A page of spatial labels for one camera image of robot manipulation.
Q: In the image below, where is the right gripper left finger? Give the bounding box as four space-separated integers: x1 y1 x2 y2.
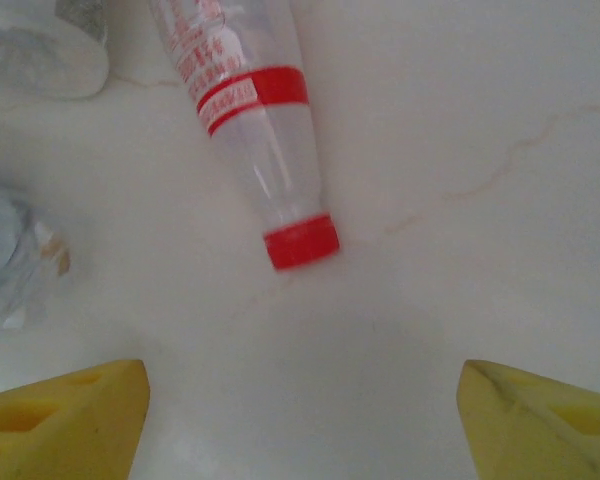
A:
0 358 149 480

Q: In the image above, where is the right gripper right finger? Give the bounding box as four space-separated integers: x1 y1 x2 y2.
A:
456 358 600 480

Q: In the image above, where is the red band water bottle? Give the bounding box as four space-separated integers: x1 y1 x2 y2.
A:
148 0 341 272

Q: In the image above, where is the blue label clear bottle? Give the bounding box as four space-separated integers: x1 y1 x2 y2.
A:
0 193 75 332

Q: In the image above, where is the clear bottle grey label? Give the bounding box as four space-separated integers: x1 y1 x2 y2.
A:
0 0 112 101

